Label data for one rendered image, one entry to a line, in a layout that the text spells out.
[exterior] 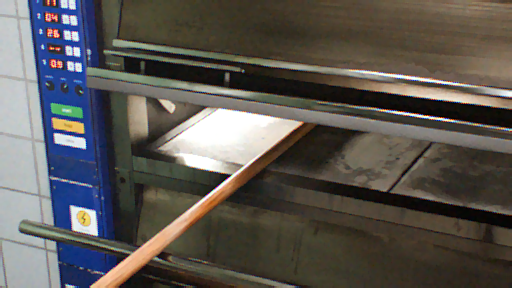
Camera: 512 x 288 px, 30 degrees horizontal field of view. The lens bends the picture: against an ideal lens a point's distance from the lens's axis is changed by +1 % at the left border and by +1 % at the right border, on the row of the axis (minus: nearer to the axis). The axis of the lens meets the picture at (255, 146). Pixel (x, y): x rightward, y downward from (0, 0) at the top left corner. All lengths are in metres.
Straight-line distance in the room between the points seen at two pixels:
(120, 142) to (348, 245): 0.59
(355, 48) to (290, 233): 0.48
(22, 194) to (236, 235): 0.61
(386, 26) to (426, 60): 0.10
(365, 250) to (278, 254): 0.20
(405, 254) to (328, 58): 0.45
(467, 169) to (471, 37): 0.44
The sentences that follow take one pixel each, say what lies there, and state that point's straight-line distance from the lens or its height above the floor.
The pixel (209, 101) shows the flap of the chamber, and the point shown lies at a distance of 1.88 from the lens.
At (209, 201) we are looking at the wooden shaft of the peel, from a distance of 1.91.
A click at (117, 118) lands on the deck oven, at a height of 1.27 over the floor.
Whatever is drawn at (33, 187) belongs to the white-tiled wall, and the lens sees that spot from 2.46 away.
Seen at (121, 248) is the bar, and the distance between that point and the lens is 1.84.
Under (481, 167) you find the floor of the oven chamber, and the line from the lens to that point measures 2.16.
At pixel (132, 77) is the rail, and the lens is 1.97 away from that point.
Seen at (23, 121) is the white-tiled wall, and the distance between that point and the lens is 2.40.
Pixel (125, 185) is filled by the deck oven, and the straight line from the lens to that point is 2.27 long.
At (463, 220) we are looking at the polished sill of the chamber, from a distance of 1.92.
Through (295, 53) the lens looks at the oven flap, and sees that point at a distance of 1.90.
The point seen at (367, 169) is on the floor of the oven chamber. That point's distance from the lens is 2.12.
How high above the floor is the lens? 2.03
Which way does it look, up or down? 22 degrees down
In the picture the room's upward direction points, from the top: 1 degrees counter-clockwise
